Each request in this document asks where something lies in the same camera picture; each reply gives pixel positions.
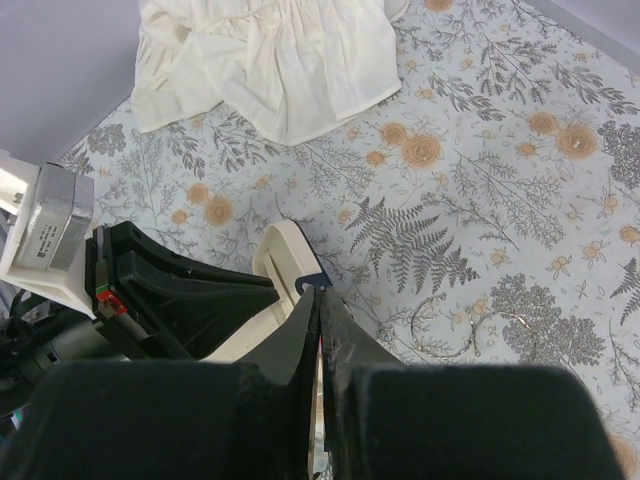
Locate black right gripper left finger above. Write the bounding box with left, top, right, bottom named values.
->
left=1, top=288, right=316, bottom=479

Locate silver open cuff bangle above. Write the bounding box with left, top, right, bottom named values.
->
left=468, top=310, right=540, bottom=363

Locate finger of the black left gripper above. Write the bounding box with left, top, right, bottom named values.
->
left=85, top=221, right=279, bottom=360

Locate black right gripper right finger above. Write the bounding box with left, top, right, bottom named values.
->
left=317, top=288, right=624, bottom=479

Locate cream navy jewelry box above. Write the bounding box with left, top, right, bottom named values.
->
left=206, top=220, right=330, bottom=363

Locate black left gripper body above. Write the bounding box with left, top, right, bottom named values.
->
left=1, top=289, right=125, bottom=380

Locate twisted silver bangle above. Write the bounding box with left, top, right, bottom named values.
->
left=409, top=293, right=481, bottom=361

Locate white crumpled cloth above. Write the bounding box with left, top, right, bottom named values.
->
left=131, top=1, right=408, bottom=146

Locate floral patterned tablecloth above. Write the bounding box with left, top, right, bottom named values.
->
left=61, top=1, right=639, bottom=479

